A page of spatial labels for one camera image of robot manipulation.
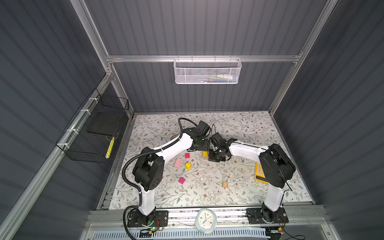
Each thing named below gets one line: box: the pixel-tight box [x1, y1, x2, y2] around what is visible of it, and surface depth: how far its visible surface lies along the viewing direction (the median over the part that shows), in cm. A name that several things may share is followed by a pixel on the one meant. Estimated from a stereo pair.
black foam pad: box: [87, 111, 124, 136], surface depth 77 cm
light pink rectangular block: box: [174, 158, 182, 168], surface depth 95 cm
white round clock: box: [195, 208, 217, 235], surface depth 72 cm
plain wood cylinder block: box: [222, 181, 229, 188], surface depth 86 cm
